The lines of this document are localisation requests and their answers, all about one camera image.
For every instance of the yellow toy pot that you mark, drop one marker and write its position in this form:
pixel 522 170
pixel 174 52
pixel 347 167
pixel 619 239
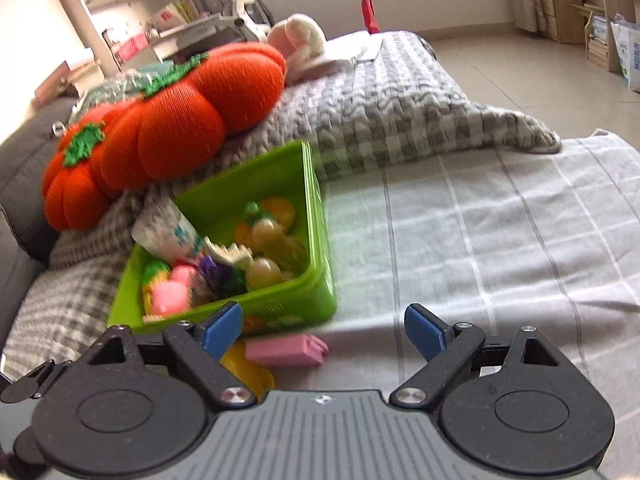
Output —
pixel 256 377

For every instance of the orange toy with green leaves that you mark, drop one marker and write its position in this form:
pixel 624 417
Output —
pixel 273 208

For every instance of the small orange pumpkin cushion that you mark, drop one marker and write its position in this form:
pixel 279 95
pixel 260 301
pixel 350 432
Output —
pixel 75 194

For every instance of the large orange pumpkin cushion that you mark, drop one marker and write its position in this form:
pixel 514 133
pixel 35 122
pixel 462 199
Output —
pixel 181 120

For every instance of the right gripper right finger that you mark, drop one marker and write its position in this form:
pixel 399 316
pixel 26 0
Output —
pixel 451 353

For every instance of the purple toy grapes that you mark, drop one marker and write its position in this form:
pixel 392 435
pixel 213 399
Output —
pixel 217 276

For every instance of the pink rectangular block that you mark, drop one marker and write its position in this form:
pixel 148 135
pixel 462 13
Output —
pixel 287 351

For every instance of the teal patterned pillow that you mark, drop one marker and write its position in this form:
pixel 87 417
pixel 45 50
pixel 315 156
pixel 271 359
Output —
pixel 121 88

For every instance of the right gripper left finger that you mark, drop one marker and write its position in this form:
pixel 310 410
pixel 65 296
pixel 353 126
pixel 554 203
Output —
pixel 198 349

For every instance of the white bookshelf with books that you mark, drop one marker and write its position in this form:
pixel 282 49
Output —
pixel 125 33

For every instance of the wooden shelf unit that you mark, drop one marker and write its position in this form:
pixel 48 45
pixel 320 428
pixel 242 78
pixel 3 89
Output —
pixel 588 22

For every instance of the beige starfish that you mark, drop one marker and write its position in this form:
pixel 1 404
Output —
pixel 238 256

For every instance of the light checked bed sheet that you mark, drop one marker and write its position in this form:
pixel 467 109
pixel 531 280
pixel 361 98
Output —
pixel 500 239

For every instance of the tan round toy figure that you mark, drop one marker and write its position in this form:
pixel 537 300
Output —
pixel 285 250

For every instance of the green plastic storage box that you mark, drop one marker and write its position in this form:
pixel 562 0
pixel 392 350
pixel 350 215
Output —
pixel 215 207

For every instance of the white shopping bag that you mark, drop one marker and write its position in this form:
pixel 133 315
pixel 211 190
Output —
pixel 627 41

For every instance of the pink white plush toy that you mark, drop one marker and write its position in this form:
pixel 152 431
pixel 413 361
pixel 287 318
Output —
pixel 302 42

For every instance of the red pink stand object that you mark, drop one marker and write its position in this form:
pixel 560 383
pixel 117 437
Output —
pixel 368 16

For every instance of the grey checked knitted blanket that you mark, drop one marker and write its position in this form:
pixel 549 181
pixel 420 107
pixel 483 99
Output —
pixel 401 107

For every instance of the grey sofa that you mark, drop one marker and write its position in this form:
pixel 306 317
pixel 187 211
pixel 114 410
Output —
pixel 26 237

